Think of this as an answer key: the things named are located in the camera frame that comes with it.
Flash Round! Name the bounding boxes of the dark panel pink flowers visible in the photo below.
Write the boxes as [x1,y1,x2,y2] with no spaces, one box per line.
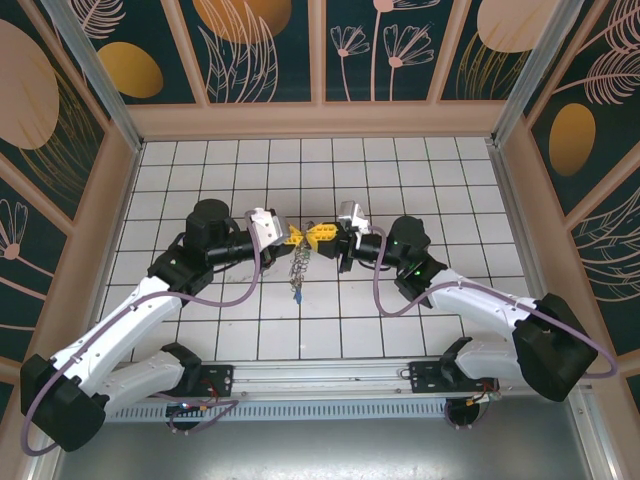
[322,0,449,104]

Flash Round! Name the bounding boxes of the dark panel orange circle leaves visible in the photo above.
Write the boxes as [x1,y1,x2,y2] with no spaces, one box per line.
[172,0,315,105]

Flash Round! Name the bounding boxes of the dark panel peach circle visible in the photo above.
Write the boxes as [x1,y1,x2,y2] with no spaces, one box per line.
[438,0,556,103]

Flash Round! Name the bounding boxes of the dark panel single pink flower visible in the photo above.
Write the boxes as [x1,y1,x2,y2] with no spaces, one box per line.
[0,154,71,364]

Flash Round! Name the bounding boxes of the dark panel pink feather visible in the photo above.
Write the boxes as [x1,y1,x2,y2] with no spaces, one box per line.
[569,164,640,359]

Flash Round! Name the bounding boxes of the dark panel large peach disc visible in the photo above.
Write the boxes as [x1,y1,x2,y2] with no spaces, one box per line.
[0,0,110,224]

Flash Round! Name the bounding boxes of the dark panel feather orange oval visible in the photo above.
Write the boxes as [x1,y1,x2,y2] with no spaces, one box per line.
[527,0,640,219]

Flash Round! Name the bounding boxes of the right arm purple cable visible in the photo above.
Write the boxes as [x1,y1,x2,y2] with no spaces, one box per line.
[367,224,620,379]

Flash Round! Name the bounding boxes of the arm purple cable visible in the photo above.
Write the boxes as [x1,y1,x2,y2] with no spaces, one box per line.
[20,214,264,457]
[367,224,620,379]

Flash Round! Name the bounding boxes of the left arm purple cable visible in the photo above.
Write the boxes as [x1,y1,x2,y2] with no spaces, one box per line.
[20,214,264,457]

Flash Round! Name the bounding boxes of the aluminium table edge rail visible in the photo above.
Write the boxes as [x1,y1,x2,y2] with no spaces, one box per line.
[487,142,556,329]

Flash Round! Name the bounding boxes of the aluminium mounting rail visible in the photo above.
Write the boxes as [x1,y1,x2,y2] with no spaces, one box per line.
[48,360,504,401]

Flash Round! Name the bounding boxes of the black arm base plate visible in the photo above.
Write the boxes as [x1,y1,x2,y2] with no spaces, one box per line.
[408,360,501,396]
[143,364,236,399]

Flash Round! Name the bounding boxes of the slotted grey cable duct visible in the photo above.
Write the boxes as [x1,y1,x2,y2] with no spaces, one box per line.
[67,401,451,422]

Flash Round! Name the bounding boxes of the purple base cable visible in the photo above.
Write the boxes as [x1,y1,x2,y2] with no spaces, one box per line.
[149,382,240,437]

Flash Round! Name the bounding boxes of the black base cable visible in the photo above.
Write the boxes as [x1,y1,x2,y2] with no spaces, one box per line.
[443,397,494,431]

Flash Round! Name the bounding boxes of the aluminium corner post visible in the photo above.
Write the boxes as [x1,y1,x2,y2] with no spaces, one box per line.
[41,0,145,152]
[491,0,594,147]

